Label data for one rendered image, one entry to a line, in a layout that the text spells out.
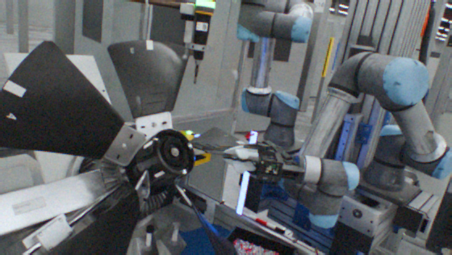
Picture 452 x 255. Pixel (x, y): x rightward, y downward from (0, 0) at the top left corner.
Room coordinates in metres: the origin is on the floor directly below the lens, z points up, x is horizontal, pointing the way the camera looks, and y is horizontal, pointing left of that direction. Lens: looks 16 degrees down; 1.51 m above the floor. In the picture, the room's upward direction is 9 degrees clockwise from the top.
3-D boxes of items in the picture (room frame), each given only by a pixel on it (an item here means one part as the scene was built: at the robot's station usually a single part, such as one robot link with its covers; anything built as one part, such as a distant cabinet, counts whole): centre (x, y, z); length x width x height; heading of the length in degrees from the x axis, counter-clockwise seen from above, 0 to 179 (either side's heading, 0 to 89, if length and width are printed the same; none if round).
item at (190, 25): (0.83, 0.10, 1.50); 0.09 x 0.07 x 0.10; 90
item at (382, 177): (1.22, -0.65, 1.09); 0.15 x 0.15 x 0.10
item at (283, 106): (1.54, -0.27, 1.20); 0.13 x 0.12 x 0.14; 77
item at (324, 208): (0.88, -0.32, 1.08); 0.11 x 0.08 x 0.11; 32
